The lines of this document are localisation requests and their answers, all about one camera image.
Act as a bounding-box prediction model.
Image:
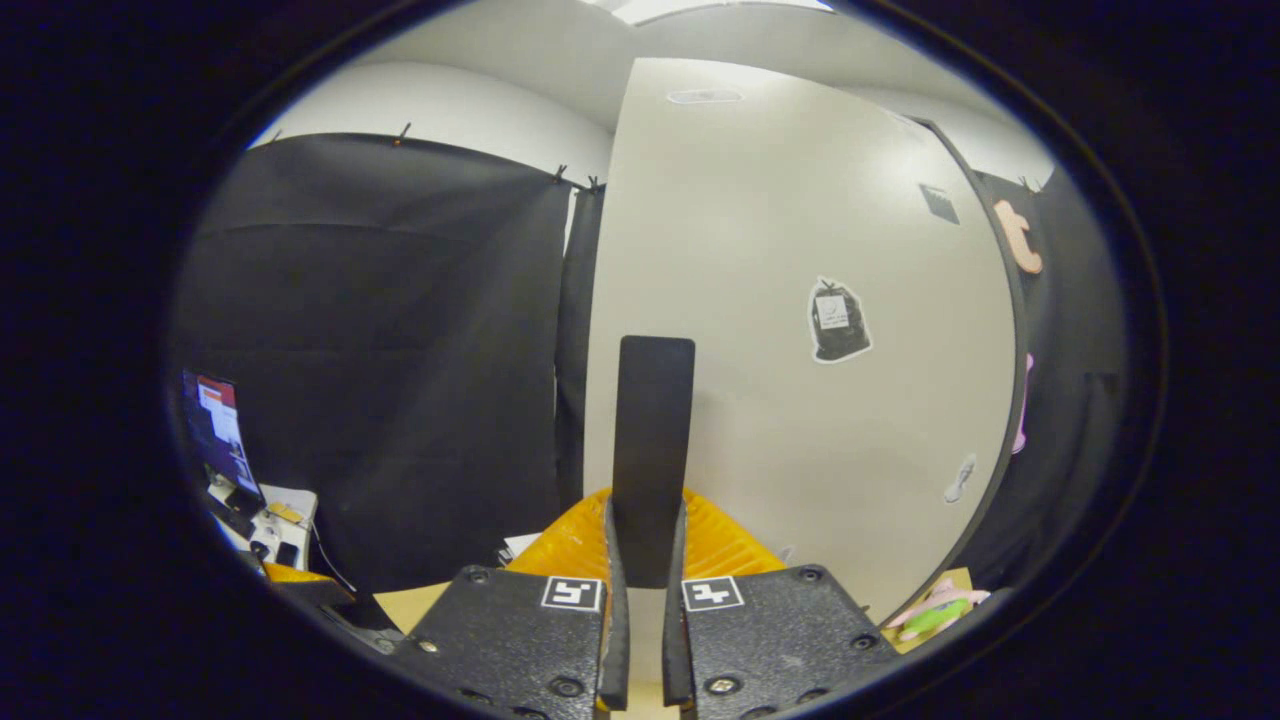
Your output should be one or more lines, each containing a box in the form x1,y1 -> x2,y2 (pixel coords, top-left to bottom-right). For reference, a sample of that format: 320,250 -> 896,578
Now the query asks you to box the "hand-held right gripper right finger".
662,487 -> 901,720

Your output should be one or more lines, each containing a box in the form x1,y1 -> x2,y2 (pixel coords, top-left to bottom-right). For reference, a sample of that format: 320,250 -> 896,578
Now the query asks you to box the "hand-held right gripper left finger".
390,487 -> 633,719

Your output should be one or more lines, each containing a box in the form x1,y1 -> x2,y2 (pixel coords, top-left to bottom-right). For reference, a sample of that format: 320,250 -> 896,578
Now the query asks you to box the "ceiling light panel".
600,0 -> 836,26

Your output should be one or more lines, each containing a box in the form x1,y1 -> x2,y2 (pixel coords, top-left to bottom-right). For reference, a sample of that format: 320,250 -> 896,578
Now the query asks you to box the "white side table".
205,478 -> 321,573

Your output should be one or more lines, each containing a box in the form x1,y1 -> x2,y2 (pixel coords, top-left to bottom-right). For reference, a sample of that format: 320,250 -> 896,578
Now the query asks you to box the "beige cabinet door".
580,57 -> 1029,686

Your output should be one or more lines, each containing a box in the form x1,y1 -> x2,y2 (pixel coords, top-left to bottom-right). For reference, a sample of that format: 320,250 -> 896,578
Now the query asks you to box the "green and pink plush toy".
885,577 -> 991,643

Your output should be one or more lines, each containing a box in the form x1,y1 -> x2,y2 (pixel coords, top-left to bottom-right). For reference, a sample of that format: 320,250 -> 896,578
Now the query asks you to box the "black cabinet door handle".
610,335 -> 697,589

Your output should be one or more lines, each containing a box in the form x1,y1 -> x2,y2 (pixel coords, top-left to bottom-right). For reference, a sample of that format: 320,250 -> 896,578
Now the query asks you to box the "computer monitor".
180,370 -> 266,511

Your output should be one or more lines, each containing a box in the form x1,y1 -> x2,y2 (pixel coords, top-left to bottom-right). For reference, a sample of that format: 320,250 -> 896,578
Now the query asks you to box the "black backdrop cloth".
170,133 -> 1126,601

